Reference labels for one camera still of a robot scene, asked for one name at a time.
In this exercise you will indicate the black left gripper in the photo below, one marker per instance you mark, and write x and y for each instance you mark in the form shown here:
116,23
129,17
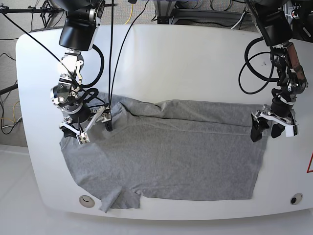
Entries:
282,108

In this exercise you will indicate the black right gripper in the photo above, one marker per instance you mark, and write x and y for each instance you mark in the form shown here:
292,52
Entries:
79,113

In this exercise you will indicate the grey T-shirt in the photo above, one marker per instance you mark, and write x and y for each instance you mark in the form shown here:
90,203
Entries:
177,149

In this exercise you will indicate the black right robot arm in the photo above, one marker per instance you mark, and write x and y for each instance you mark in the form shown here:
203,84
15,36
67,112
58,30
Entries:
71,96

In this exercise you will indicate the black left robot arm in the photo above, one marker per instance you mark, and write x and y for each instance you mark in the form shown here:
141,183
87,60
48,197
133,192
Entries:
276,32

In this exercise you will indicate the red triangle sticker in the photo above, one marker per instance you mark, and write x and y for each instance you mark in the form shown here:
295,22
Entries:
310,166

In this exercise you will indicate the beige table grommet cap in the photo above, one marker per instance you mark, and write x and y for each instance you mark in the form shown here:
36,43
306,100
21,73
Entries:
86,201

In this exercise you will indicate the black tripod stand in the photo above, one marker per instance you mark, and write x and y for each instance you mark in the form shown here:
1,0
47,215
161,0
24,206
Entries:
47,11

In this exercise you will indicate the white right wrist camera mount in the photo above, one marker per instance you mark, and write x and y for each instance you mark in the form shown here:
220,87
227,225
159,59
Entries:
96,117

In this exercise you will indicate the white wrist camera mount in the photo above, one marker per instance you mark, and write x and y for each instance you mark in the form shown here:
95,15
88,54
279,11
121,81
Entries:
96,117
291,130

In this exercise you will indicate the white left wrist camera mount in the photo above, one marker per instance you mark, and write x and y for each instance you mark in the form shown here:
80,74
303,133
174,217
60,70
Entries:
291,130

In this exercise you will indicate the black table cable grommet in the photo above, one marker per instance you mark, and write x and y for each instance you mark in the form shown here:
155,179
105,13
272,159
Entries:
296,199

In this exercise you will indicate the grey metal frame base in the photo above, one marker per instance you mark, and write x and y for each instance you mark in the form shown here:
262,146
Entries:
169,12

